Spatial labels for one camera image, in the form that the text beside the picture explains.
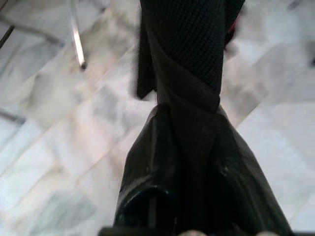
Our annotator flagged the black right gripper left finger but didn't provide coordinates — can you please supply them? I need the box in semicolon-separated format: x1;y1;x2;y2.
114;104;183;228

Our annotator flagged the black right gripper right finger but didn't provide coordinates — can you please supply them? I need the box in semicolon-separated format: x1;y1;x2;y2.
211;108;295;233

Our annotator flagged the black shirt with red collar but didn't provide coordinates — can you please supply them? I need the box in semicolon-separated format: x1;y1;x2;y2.
136;0;247;116

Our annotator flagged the silver metal clothes rack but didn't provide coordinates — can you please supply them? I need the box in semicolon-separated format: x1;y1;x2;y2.
66;0;88;71

